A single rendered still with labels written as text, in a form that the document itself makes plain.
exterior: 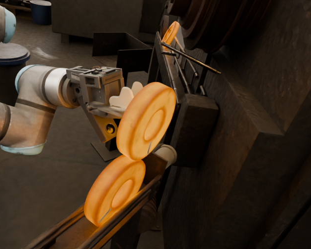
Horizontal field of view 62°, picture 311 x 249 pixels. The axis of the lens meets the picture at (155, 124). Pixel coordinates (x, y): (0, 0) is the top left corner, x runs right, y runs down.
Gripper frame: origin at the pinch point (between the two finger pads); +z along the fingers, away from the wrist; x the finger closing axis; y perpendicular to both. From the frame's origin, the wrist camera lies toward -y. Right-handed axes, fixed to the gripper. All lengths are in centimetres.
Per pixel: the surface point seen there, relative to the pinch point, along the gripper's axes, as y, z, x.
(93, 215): -15.7, -3.9, -14.1
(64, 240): -21.5, -9.1, -17.7
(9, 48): -4, -150, 59
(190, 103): -7.2, -3.5, 26.0
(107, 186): -10.3, -2.1, -11.3
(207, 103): -8.2, -0.1, 30.1
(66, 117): -55, -127, 74
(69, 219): -16.5, -7.9, -16.4
